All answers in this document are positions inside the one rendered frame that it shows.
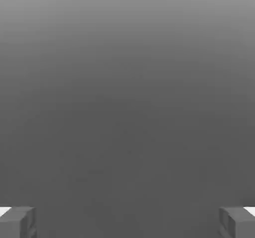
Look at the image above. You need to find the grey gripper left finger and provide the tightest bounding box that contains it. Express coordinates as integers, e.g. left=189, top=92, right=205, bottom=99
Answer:
left=0, top=206, right=38, bottom=238

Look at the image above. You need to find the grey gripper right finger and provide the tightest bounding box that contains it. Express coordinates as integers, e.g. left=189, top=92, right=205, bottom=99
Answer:
left=218, top=206, right=255, bottom=238

